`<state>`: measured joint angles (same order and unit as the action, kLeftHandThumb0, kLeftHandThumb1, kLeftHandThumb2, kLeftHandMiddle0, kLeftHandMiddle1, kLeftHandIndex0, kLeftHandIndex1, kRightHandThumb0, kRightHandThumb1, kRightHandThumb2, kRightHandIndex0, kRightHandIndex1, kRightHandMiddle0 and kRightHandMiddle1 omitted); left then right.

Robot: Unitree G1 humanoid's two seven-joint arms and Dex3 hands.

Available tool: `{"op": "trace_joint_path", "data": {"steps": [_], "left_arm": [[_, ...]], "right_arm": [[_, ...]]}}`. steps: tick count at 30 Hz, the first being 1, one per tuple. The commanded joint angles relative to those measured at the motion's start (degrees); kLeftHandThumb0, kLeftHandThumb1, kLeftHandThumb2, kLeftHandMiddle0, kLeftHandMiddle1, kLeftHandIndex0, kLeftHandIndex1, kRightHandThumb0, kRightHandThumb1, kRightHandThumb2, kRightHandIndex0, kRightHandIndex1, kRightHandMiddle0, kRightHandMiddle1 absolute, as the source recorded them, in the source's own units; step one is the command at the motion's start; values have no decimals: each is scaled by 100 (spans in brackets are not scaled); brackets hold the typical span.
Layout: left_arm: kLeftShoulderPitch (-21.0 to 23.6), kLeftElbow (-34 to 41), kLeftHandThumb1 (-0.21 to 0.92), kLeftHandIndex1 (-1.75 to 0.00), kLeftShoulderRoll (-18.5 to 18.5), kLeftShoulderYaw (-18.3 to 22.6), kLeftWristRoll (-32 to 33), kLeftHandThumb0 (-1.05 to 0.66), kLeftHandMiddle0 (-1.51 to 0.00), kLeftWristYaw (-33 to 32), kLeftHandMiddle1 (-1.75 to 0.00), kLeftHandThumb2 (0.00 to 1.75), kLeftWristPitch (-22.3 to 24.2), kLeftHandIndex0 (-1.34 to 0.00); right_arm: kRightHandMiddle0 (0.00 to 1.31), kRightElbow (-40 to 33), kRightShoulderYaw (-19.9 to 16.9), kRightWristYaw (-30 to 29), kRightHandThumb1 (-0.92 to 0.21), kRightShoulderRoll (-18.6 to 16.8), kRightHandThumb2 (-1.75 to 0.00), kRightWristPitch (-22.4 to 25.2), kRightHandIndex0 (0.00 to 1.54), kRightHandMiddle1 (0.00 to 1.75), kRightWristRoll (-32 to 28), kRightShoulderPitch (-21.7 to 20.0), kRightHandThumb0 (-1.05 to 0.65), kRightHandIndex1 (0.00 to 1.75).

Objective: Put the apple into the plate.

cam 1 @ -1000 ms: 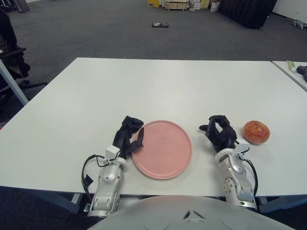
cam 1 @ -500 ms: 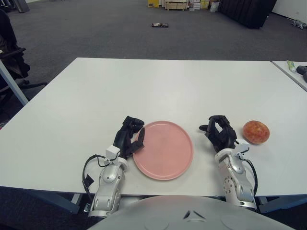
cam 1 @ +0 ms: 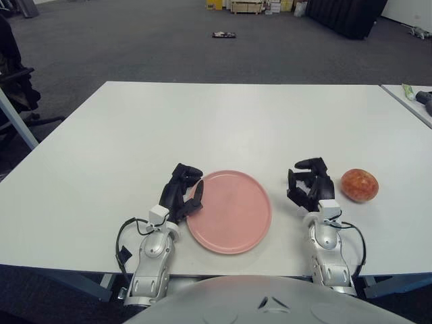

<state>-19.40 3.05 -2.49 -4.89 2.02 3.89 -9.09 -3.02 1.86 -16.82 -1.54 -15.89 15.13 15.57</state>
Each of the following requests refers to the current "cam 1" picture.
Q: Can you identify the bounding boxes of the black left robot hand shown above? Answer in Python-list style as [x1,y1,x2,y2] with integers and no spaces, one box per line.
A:
[158,163,206,225]

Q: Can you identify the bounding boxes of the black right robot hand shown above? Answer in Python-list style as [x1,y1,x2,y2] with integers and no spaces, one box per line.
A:
[286,157,335,213]

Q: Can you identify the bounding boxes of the red yellow apple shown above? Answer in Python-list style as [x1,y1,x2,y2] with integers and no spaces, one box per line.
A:
[340,167,379,203]

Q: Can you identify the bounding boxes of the pink round plate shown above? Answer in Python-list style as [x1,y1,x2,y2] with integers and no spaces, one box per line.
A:
[184,169,273,255]

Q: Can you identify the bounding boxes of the grey robot torso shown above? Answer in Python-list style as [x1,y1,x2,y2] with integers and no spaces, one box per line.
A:
[128,275,411,324]

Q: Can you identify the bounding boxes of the black cabinet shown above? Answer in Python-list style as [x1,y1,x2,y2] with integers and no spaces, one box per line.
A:
[305,0,389,41]

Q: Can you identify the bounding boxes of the wooden crate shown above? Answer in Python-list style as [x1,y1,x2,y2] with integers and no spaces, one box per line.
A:
[231,0,264,14]

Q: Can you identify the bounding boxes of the black office chair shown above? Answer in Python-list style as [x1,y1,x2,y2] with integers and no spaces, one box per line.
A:
[0,13,65,136]

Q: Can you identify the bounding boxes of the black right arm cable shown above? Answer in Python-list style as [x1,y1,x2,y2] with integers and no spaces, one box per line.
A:
[332,221,367,277]

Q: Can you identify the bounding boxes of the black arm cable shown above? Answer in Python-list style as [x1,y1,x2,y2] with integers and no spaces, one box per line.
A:
[115,217,159,281]
[332,221,367,277]

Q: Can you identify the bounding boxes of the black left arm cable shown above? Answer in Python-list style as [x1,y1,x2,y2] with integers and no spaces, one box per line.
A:
[115,217,159,281]

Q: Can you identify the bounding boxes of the blue grey table frame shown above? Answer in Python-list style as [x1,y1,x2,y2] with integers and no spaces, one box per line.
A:
[0,265,432,301]

